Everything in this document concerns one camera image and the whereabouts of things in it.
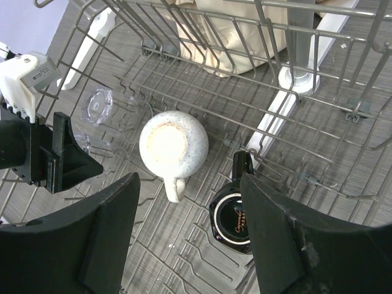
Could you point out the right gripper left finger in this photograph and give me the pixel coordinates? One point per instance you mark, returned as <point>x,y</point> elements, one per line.
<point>81,248</point>

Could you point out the clear plastic cup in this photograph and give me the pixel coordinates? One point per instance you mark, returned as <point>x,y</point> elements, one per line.
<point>83,141</point>
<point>120,115</point>

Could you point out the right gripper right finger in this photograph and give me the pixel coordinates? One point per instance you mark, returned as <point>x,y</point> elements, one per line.
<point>300,250</point>

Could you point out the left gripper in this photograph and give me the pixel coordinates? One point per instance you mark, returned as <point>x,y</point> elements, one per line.
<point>45,158</point>

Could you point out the grey wire dish rack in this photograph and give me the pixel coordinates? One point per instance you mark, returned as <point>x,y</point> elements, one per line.
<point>332,153</point>

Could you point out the black mug cream inside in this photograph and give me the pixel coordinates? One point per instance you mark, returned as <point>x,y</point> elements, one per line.
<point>226,212</point>

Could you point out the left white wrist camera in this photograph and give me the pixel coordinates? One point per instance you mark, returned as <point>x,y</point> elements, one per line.
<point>23,76</point>

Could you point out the beige cloth garment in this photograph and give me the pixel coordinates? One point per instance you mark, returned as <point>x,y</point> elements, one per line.
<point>224,36</point>

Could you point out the cream speckled ceramic mug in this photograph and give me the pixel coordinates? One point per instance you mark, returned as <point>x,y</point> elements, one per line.
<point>173,145</point>

